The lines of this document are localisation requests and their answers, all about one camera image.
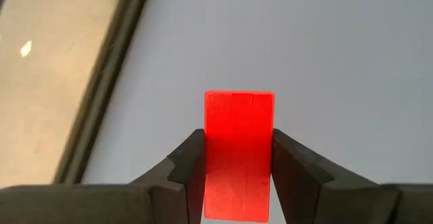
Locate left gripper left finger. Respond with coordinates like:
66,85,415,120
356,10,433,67
0,128,206,224

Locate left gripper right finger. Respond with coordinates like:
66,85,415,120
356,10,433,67
269,128,433,224

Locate red rectangular block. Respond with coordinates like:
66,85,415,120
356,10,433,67
204,90,275,223

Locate white paper scrap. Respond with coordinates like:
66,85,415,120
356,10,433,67
19,40,33,58

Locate black metal table frame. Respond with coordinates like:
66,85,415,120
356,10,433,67
52,0,155,185

